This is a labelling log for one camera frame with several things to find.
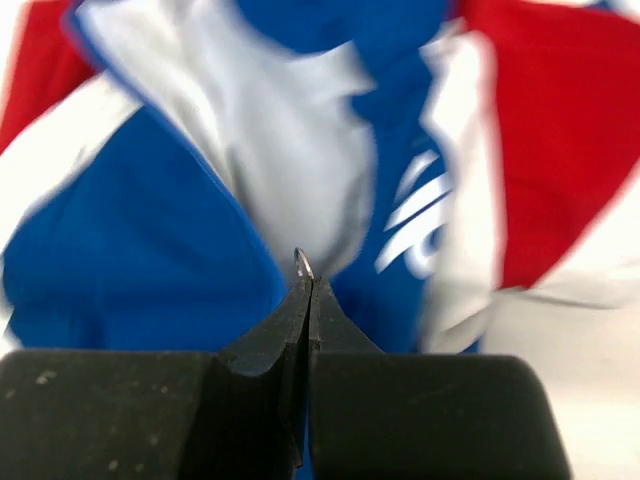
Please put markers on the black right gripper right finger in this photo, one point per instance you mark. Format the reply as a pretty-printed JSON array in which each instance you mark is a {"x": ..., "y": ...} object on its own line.
[{"x": 375, "y": 415}]

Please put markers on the blue white red jacket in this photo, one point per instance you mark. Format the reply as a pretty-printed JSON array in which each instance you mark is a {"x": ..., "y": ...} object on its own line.
[{"x": 422, "y": 154}]

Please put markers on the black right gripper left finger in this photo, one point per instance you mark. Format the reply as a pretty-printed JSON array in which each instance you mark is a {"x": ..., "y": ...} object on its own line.
[{"x": 235, "y": 414}]

